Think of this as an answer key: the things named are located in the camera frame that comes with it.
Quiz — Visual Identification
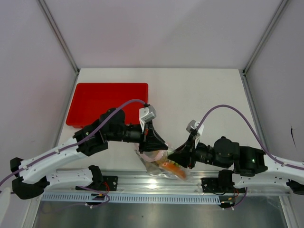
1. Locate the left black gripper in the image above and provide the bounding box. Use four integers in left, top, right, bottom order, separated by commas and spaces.
106, 120, 168, 153

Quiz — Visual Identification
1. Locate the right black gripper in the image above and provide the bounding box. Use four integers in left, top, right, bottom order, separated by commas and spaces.
167, 134, 229, 170

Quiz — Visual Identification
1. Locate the clear pink-dotted zip bag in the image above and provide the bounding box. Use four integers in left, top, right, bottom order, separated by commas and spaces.
134, 144, 192, 181

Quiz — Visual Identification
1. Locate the orange purple sweet potato slice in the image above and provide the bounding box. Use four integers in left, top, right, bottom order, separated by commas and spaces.
159, 161, 187, 179

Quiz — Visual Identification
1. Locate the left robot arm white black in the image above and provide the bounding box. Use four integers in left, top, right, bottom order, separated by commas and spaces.
10, 107, 168, 200

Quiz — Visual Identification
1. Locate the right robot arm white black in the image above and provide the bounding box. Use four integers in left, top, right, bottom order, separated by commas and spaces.
169, 135, 304, 195

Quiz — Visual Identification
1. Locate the red plastic tray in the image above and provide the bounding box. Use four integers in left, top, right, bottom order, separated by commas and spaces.
66, 83, 149, 128

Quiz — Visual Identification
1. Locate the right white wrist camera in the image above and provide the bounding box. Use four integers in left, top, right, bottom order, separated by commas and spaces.
186, 120, 204, 144

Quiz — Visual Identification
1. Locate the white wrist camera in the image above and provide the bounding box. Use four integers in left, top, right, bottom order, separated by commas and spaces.
186, 120, 204, 144
139, 104, 157, 132

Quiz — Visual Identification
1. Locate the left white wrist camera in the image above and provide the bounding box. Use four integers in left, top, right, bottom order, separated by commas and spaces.
139, 104, 157, 132

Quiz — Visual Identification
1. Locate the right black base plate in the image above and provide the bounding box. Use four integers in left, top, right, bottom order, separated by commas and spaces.
201, 177, 246, 195

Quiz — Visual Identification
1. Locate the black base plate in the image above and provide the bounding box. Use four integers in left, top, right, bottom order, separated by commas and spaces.
201, 177, 246, 195
76, 175, 118, 191

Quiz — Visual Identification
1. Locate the aluminium mounting rail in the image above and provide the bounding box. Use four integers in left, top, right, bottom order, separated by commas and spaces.
32, 169, 292, 196

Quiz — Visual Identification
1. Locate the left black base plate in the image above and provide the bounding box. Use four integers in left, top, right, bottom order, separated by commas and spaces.
76, 175, 118, 191

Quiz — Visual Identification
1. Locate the slotted white cable duct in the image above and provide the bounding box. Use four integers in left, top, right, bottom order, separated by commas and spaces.
41, 192, 221, 205

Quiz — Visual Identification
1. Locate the left aluminium frame post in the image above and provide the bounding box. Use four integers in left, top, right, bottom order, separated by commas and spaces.
36, 0, 80, 75

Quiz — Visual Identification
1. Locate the aluminium frame post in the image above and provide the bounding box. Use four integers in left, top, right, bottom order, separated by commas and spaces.
36, 0, 80, 75
242, 0, 292, 76

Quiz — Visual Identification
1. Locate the right aluminium frame post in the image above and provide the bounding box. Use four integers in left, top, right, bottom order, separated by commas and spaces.
242, 0, 292, 76

